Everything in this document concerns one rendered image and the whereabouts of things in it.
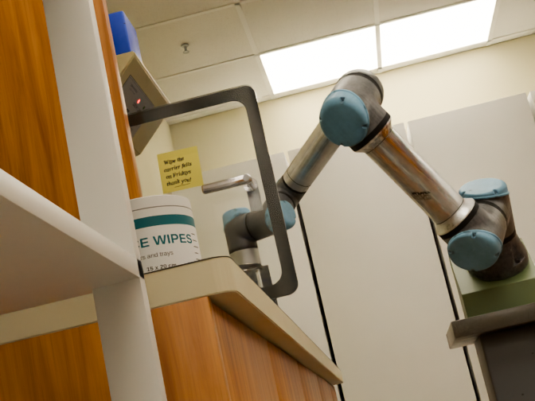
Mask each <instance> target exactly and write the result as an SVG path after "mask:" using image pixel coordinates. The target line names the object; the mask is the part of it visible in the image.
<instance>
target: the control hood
mask: <svg viewBox="0 0 535 401"><path fill-rule="evenodd" d="M116 58H117V62H118V67H119V74H120V79H121V84H122V86H123V85H124V83H125V82H126V80H127V78H128V77H129V75H131V76H132V77H133V78H134V79H135V81H136V82H137V84H138V85H139V86H140V87H141V89H142V90H143V91H144V93H145V94H146V96H147V97H148V98H149V100H150V101H151V102H152V103H153V104H154V107H158V106H162V105H165V104H168V103H170V101H169V100H168V99H167V98H166V96H165V95H164V93H163V92H162V90H161V89H160V87H159V86H158V85H157V83H156V82H155V81H154V79H153V77H152V76H151V74H150V73H149V72H148V71H147V69H146V67H145V66H144V65H143V63H142V61H141V60H140V59H139V58H138V56H137V55H136V53H134V52H133V51H131V52H128V53H123V54H119V55H116Z"/></svg>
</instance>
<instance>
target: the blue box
mask: <svg viewBox="0 0 535 401"><path fill-rule="evenodd" d="M108 16H109V21H110V25H111V33H112V37H113V41H114V46H115V54H116V55H119V54H123V53H128V52H131V51H133V52H134V53H136V55H137V56H138V58H139V59H140V60H141V61H142V58H141V53H140V49H139V42H138V38H137V33H136V30H135V28H134V27H133V25H132V24H131V23H130V21H129V20H128V18H127V16H126V14H125V13H124V12H123V11H119V12H115V13H112V14H109V15H108Z"/></svg>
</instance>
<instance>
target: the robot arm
mask: <svg viewBox="0 0 535 401"><path fill-rule="evenodd" d="M383 99H384V88H383V85H382V82H381V81H380V79H379V78H378V77H377V76H376V75H375V74H374V73H372V72H371V71H368V70H365V69H359V68H358V69H353V70H350V71H348V72H346V73H345V74H344V75H342V76H341V77H340V79H339V80H338V82H337V83H336V84H335V86H334V88H333V89H332V91H331V92H330V94H329V95H328V96H327V97H326V98H325V99H324V101H323V104H322V107H321V110H320V112H319V123H318V125H317V126H316V127H315V129H314V130H313V132H312V133H311V135H310V136H309V138H308V139H307V140H306V142H305V143H304V145H303V146H302V148H301V149H300V151H299V152H298V153H297V155H296V156H295V158H294V159H293V161H292V162H291V164H290V165H289V166H288V168H287V169H286V171H285V172H284V174H283V176H282V177H281V178H280V179H279V180H278V181H277V182H276V186H277V189H278V194H279V200H280V204H281V207H282V211H283V218H284V221H285V225H286V229H287V230H288V229H290V228H292V227H293V226H294V225H295V218H296V215H295V208H296V206H297V204H298V203H299V202H300V201H301V199H302V198H303V196H304V194H305V193H306V192H307V190H308V189H309V188H310V186H311V185H312V183H313V182H314V180H315V179H316V177H317V176H318V175H319V174H320V173H321V171H322V170H323V168H324V167H325V165H326V164H327V162H328V161H329V160H330V159H331V158H332V156H333V155H334V153H335V152H336V150H337V149H338V147H339V146H340V145H342V146H346V147H347V146H349V147H350V149H351V150H352V151H354V152H355V153H366V154H367V155H368V156H369V157H370V158H371V159H372V160H373V161H374V162H375V163H376V164H377V165H378V166H379V167H380V168H381V169H382V170H383V171H384V172H385V173H386V174H387V175H388V176H389V177H390V178H391V179H392V180H393V181H394V182H395V183H396V184H397V185H398V186H399V187H400V188H401V189H402V190H403V191H404V192H405V193H406V194H407V195H408V196H409V197H410V198H411V199H412V200H413V201H414V202H415V203H416V204H417V205H418V206H419V207H420V208H421V209H422V210H423V211H424V212H425V213H426V214H427V215H428V216H429V217H430V218H431V219H432V220H433V221H434V222H435V223H436V233H437V235H438V236H439V237H440V238H441V239H442V240H443V241H444V242H445V243H446V244H447V253H448V256H449V258H450V260H451V261H452V262H453V263H454V264H455V265H456V266H458V267H460V268H462V269H464V270H468V271H469V273H470V274H471V275H472V276H473V277H475V278H478V279H481V280H486V281H498V280H503V279H507V278H511V277H513V276H515V275H517V274H519V273H521V272H522V271H523V270H524V269H525V268H526V267H527V265H528V263H529V257H528V252H527V250H526V248H525V246H524V244H523V243H522V241H521V240H520V238H519V236H518V235H517V233H516V228H515V224H514V216H513V212H512V208H511V203H510V195H509V194H510V192H509V191H508V188H507V184H506V183H505V182H504V181H502V180H499V179H497V178H481V179H477V180H473V181H469V182H467V183H466V184H464V185H463V186H462V187H461V188H460V189H459V193H457V192H456V191H455V190H454V189H453V188H452V187H451V186H450V185H449V184H448V183H447V182H446V181H445V180H444V179H443V178H442V177H441V176H440V175H439V174H438V173H437V172H436V171H435V170H434V169H433V168H432V166H431V165H430V164H429V163H428V162H427V161H426V160H425V159H424V158H423V157H422V156H421V155H420V154H419V153H418V152H417V151H416V150H415V149H414V148H413V147H412V146H411V145H410V144H409V143H408V142H407V141H406V140H405V139H404V138H403V137H402V136H401V135H400V134H399V133H398V132H397V131H396V130H395V129H394V128H393V127H392V116H391V115H390V114H389V113H388V112H387V111H386V110H385V109H384V108H383V107H382V106H381V104H382V102H383Z"/></svg>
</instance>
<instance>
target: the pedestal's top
mask: <svg viewBox="0 0 535 401"><path fill-rule="evenodd" d="M534 322H535V302H534V303H530V304H527V305H523V306H517V307H513V308H509V309H506V310H499V311H496V312H492V313H485V314H482V315H478V316H474V317H469V318H464V319H461V320H457V321H452V322H451V324H450V326H449V329H448V331H447V334H446V336H447V342H448V345H449V349H453V348H459V347H463V346H466V345H472V344H474V343H475V342H476V341H477V339H478V338H479V336H480V335H483V334H486V333H492V332H496V331H500V330H503V329H510V328H513V327H518V326H521V325H528V324H531V323H534Z"/></svg>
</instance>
